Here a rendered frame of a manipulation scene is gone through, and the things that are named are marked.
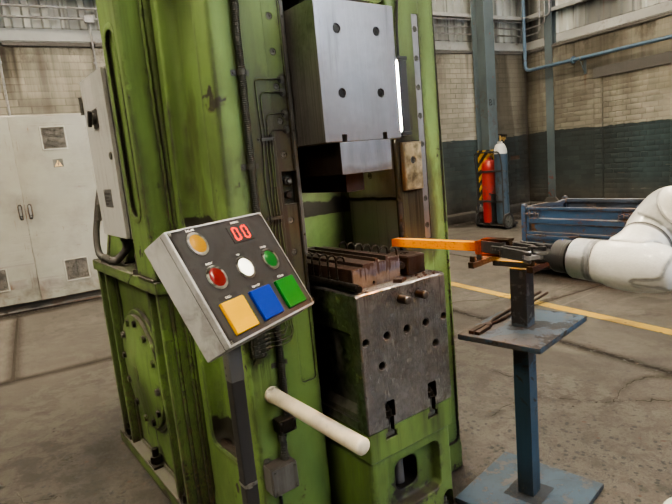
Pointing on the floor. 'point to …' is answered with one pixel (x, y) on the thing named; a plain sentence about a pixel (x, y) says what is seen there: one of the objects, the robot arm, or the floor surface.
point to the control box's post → (234, 373)
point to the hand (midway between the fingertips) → (496, 246)
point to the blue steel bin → (576, 218)
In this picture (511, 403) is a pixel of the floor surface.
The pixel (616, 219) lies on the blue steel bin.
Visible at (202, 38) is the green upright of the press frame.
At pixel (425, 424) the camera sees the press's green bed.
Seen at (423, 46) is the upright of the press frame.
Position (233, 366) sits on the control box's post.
